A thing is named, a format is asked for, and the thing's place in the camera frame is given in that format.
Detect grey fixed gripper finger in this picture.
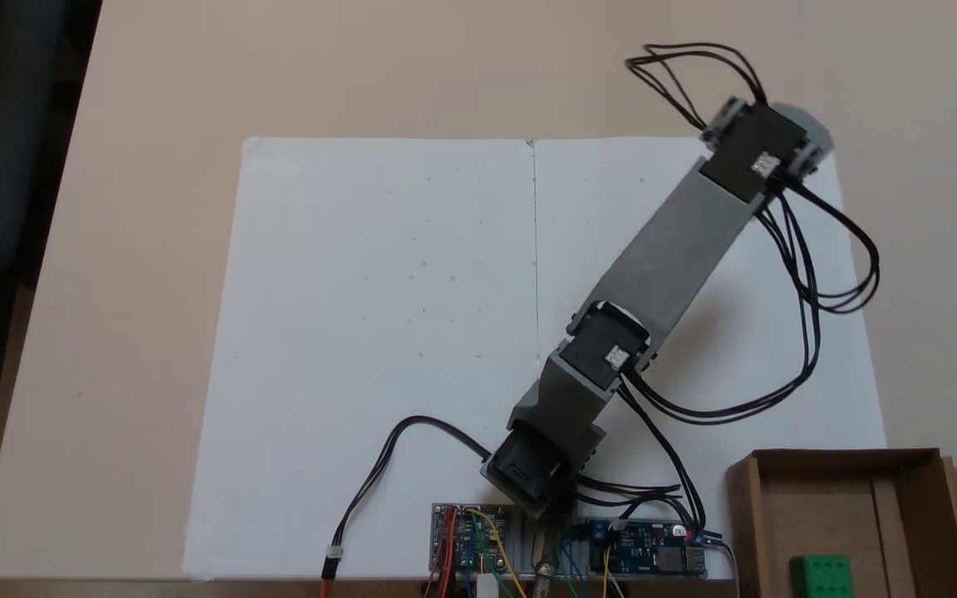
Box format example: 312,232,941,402
769,104,836,159

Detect brown cardboard box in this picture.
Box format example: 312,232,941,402
726,447,957,598

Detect blue power circuit board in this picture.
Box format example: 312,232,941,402
585,517,709,579

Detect white paper sheet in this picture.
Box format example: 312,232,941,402
182,135,888,582

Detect metal table clamp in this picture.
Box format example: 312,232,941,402
531,530,560,598

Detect grey motor driver circuit board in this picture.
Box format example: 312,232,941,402
430,502,514,576

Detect black gripper motor cable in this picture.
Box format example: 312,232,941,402
625,43,770,134

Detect black wrist motor cable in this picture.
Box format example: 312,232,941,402
621,179,881,427

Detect black elbow motor cable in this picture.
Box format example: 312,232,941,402
577,389,709,542

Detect yellow wire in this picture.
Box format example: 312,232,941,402
465,507,531,598

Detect black cable with white connector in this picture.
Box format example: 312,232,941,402
320,415,496,598

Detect red wire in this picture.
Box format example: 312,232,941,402
437,508,457,598

